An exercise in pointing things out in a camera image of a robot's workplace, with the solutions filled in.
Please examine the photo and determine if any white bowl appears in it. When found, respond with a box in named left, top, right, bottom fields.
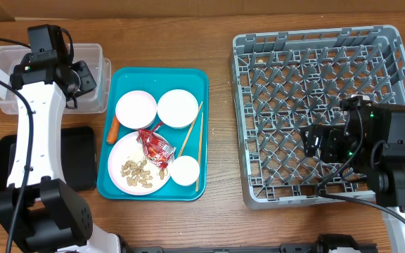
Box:
left=157, top=89, right=199, bottom=129

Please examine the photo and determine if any large pink plate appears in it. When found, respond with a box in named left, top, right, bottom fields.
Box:
left=108, top=131, right=171, bottom=196

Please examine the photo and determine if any red snack wrapper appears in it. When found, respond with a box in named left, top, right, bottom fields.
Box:
left=136, top=122, right=175, bottom=169

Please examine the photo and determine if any pile of peanuts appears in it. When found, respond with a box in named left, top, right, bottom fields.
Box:
left=120, top=159, right=169, bottom=189

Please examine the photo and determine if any white paper cup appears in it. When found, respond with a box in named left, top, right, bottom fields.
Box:
left=168, top=155, right=200, bottom=186

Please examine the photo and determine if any pile of rice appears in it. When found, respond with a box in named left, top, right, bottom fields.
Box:
left=125, top=142, right=145, bottom=164

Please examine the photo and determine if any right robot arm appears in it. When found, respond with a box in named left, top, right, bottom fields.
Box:
left=300, top=97, right=405, bottom=252

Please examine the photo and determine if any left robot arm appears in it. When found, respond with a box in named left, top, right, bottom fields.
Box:
left=0, top=25, right=129, bottom=252

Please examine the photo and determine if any orange carrot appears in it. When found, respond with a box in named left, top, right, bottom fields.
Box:
left=106, top=115, right=120, bottom=145

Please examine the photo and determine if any black tray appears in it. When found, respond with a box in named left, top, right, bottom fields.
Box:
left=0, top=126, right=97, bottom=192

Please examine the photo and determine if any clear plastic bin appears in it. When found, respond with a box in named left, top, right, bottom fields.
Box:
left=0, top=43, right=113, bottom=115

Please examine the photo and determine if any grey dish rack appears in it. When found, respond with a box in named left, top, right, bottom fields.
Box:
left=231, top=25, right=405, bottom=209

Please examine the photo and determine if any teal serving tray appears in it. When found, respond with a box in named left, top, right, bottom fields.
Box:
left=96, top=67, right=210, bottom=202

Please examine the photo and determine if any wooden chopstick left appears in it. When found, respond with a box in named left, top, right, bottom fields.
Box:
left=178, top=101, right=203, bottom=157

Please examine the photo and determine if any wooden chopstick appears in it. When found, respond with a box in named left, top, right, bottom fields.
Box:
left=195, top=112, right=204, bottom=192
left=178, top=101, right=203, bottom=157

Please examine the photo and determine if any wooden chopstick right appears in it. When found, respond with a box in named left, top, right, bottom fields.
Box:
left=195, top=112, right=204, bottom=192

